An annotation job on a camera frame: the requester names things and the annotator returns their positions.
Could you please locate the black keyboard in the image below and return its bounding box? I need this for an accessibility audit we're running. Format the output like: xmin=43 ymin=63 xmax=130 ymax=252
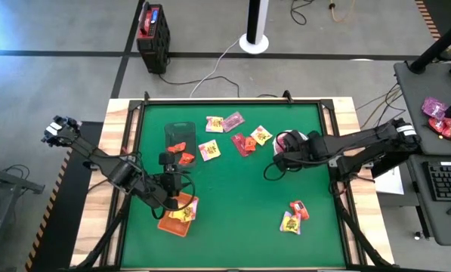
xmin=426 ymin=161 xmax=451 ymax=202

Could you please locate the black looped cable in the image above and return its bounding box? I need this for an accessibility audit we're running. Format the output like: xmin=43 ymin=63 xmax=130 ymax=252
xmin=289 ymin=0 xmax=317 ymax=26

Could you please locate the red candy bag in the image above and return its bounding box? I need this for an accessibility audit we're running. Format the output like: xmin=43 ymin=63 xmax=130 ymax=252
xmin=428 ymin=117 xmax=451 ymax=147

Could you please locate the purple candy bag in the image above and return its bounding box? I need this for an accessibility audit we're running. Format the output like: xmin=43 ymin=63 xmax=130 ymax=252
xmin=421 ymin=96 xmax=449 ymax=122

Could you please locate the green table mat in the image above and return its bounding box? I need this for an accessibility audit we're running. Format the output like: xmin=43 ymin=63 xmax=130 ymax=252
xmin=121 ymin=102 xmax=347 ymax=269

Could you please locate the clear plastic bin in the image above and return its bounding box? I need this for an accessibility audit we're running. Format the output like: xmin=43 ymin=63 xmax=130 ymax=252
xmin=163 ymin=121 xmax=198 ymax=169

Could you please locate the grey keyboard desk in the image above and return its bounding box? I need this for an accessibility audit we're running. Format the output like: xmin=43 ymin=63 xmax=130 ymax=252
xmin=405 ymin=153 xmax=451 ymax=247

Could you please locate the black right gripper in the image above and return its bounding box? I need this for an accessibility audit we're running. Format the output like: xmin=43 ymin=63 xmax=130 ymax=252
xmin=272 ymin=129 xmax=326 ymax=173

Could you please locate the pink candy pack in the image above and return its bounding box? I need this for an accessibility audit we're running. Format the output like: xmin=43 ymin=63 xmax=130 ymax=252
xmin=221 ymin=111 xmax=246 ymax=133

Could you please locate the black hazard-striped floor mat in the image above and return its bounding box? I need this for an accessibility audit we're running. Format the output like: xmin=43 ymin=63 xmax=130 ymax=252
xmin=23 ymin=120 xmax=106 ymax=272

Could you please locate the black cable bundle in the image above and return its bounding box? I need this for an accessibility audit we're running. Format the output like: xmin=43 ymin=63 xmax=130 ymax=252
xmin=354 ymin=83 xmax=412 ymax=131

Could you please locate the red black power station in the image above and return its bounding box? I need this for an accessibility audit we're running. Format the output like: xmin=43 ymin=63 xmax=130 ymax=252
xmin=135 ymin=2 xmax=171 ymax=75

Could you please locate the white paper sheet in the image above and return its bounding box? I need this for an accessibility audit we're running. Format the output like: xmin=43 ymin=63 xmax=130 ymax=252
xmin=374 ymin=165 xmax=405 ymax=196

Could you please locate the white floor cable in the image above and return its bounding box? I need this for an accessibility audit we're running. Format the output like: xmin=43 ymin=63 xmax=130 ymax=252
xmin=189 ymin=37 xmax=242 ymax=98

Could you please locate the white pole stand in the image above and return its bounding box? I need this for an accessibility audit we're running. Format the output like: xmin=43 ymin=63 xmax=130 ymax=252
xmin=239 ymin=0 xmax=270 ymax=55

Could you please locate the white jack-o-lantern bucket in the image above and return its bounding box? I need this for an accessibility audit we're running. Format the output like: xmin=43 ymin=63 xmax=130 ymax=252
xmin=272 ymin=130 xmax=311 ymax=160

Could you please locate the black metal table frame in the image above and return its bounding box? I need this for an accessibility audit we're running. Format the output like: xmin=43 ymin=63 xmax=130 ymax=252
xmin=68 ymin=90 xmax=396 ymax=272

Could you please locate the black support beam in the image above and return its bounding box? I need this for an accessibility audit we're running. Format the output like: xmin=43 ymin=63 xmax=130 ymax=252
xmin=371 ymin=150 xmax=411 ymax=179

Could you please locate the grey side table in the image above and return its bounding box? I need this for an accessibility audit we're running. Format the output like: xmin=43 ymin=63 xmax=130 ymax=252
xmin=0 ymin=152 xmax=46 ymax=272

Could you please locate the black floor cable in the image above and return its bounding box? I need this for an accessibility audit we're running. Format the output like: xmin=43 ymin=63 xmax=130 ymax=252
xmin=158 ymin=73 xmax=241 ymax=98

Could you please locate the orange plastic basket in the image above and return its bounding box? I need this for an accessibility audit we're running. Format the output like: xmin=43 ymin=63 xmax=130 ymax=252
xmin=156 ymin=191 xmax=200 ymax=238

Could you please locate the yellow cable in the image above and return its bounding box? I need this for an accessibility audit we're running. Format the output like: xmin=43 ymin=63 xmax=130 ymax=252
xmin=329 ymin=0 xmax=359 ymax=23

